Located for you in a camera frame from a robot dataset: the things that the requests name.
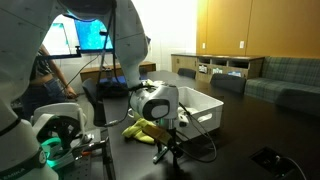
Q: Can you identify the green plaid sofa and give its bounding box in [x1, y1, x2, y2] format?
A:
[244, 55, 320, 118]

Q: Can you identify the person in striped top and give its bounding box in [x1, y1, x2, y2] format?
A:
[21, 44, 78, 118]

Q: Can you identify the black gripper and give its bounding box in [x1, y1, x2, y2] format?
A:
[152, 127, 184, 170]

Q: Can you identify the black bag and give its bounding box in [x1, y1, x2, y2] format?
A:
[96, 79, 129, 99]

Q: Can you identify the black office chair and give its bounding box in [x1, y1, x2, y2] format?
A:
[81, 78, 108, 128]
[177, 67, 198, 80]
[209, 73, 247, 95]

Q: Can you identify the table power outlet box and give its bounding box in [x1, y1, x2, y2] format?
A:
[249, 146, 296, 179]

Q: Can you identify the wall display screen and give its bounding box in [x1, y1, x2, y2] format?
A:
[42, 22, 72, 56]
[73, 18, 115, 54]

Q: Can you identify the perforated metal breadboard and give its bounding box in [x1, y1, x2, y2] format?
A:
[58, 153, 108, 180]

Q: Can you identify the brown wrist camera box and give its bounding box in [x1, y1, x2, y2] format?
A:
[142, 125, 173, 145]

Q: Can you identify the wooden bench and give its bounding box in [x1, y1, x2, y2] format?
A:
[79, 60, 157, 83]

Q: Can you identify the grey outlet cable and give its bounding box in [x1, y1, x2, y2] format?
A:
[274, 154, 308, 180]

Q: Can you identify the yellow microfibre cloth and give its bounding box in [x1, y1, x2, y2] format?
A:
[121, 118, 158, 145]

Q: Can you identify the white plastic bin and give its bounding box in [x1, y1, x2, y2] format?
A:
[173, 86, 225, 141]

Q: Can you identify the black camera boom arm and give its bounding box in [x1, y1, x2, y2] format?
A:
[34, 45, 83, 63]

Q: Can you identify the white papers stack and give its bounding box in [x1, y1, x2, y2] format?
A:
[146, 78, 165, 87]

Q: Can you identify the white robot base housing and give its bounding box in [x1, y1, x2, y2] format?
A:
[30, 102, 88, 169]

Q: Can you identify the white mug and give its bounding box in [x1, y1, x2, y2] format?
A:
[126, 107, 136, 120]

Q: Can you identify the wooden shelf cabinet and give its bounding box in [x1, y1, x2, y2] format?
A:
[170, 53, 266, 84]

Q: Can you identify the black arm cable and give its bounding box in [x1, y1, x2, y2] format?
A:
[99, 6, 131, 128]

